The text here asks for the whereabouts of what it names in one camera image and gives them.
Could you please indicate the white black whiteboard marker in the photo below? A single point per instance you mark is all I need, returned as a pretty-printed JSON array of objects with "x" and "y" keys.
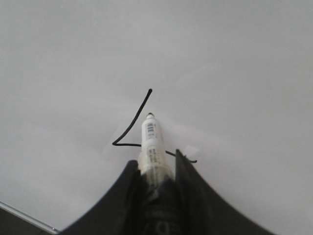
[{"x": 159, "y": 210}]

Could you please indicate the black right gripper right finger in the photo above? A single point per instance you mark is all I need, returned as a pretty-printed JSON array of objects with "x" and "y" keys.
[{"x": 205, "y": 212}]

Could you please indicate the white whiteboard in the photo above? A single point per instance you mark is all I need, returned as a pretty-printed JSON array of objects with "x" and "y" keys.
[{"x": 232, "y": 85}]

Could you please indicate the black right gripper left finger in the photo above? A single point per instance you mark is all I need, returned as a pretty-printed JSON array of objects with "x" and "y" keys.
[{"x": 111, "y": 215}]

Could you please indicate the grey aluminium marker tray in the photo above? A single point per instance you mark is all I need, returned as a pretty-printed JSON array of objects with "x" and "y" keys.
[{"x": 29, "y": 219}]

